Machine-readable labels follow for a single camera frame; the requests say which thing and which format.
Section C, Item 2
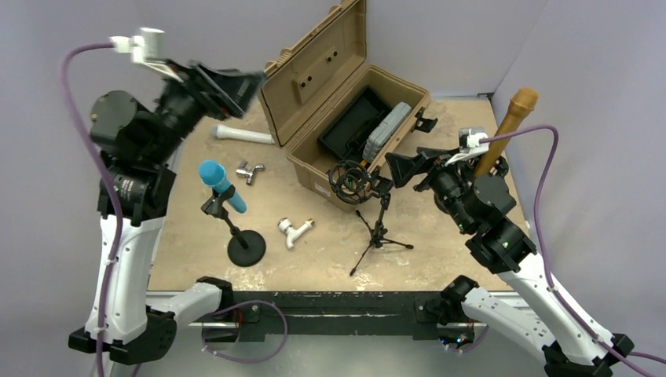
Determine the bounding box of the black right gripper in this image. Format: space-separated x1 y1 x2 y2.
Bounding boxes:
386 145 474 232

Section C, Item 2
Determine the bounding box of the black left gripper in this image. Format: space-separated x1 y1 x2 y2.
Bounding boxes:
147 57 269 163

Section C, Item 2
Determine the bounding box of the white mesh-head microphone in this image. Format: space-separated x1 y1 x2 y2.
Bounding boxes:
210 124 274 145

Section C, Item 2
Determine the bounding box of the black tripod shock mount stand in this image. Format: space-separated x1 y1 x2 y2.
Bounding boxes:
328 159 415 277

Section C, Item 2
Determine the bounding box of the blue microphone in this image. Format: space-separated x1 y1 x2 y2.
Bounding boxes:
198 159 247 214

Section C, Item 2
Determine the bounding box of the black round-base clip stand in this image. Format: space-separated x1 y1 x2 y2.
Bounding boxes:
200 185 266 267

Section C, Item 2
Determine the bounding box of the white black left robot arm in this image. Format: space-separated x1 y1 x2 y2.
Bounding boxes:
68 60 266 365

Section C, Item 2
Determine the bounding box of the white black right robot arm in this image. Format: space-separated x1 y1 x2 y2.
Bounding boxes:
386 148 634 376

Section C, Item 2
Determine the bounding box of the gold microphone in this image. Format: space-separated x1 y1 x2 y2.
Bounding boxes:
474 87 539 177

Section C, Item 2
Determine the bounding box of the grey plastic bit box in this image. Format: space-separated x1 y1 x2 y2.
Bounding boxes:
362 101 412 163

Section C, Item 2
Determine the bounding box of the black tool tray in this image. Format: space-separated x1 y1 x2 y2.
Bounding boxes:
318 86 392 162

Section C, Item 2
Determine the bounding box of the chrome angle valve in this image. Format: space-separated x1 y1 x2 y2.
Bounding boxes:
236 160 265 185

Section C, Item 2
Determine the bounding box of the tan plastic tool case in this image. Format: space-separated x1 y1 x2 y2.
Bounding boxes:
258 1 431 213

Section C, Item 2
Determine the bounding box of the white plastic faucet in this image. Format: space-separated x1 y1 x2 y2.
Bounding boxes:
277 218 315 250

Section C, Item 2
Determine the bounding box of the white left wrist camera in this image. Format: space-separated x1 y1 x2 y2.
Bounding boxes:
109 27 182 82

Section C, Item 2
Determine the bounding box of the black round-base shock mount stand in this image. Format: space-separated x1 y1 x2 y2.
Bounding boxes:
470 155 510 181

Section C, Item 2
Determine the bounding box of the black mounting base plate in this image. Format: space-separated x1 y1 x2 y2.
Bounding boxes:
200 291 479 342

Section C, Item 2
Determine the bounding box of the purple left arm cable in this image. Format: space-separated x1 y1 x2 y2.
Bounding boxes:
58 42 142 377

